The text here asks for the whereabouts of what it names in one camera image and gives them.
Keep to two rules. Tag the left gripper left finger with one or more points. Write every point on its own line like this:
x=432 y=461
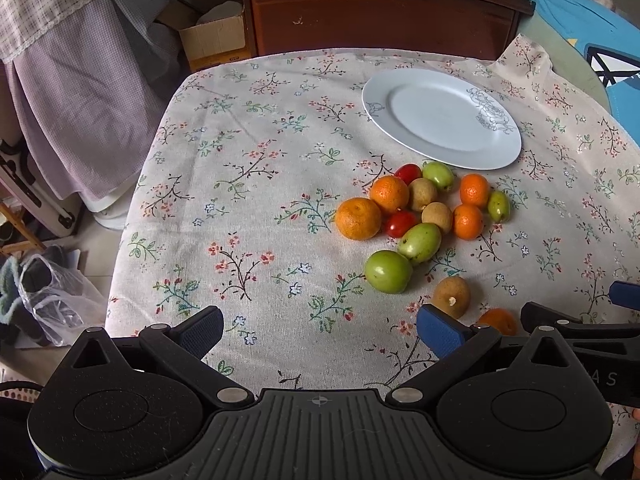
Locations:
x=179 y=351

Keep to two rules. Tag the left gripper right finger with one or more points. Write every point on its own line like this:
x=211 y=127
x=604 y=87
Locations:
x=459 y=349

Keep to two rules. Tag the white plate with rose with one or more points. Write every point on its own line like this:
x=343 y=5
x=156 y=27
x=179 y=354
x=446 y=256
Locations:
x=443 y=118

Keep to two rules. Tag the small green jujube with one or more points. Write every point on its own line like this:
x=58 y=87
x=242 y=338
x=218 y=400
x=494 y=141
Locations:
x=439 y=174
x=499 y=207

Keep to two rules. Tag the white device on floor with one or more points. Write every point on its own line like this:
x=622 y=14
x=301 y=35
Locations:
x=21 y=177

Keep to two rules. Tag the round green jujube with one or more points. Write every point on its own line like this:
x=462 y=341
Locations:
x=388 y=271

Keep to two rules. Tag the small orange mandarin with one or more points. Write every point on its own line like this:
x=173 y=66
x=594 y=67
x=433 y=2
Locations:
x=468 y=222
x=474 y=189

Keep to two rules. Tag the dark wooden cabinet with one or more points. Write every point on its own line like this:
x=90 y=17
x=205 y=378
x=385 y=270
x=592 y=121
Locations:
x=471 y=28

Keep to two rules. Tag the clear plastic bag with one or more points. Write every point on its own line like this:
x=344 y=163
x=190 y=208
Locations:
x=62 y=301

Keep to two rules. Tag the red cherry tomato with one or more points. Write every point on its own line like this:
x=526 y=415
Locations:
x=408 y=173
x=398 y=224

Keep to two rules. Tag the cardboard box on floor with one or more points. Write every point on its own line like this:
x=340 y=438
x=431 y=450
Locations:
x=210 y=32

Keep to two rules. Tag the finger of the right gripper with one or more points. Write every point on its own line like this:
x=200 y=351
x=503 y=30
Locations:
x=537 y=318
x=625 y=294

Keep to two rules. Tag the small green jujube top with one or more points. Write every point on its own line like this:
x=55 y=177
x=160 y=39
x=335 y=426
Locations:
x=439 y=174

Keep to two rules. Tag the oval green jujube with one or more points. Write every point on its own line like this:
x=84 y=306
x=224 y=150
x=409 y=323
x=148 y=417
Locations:
x=420 y=243

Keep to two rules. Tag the blue shark plush pillow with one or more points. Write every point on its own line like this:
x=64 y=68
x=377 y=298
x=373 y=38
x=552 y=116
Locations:
x=610 y=46

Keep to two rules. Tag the large orange mandarin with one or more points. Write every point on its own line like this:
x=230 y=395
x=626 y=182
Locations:
x=358 y=218

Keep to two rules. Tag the plaid purple cloth cover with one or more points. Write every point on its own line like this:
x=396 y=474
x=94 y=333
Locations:
x=90 y=80

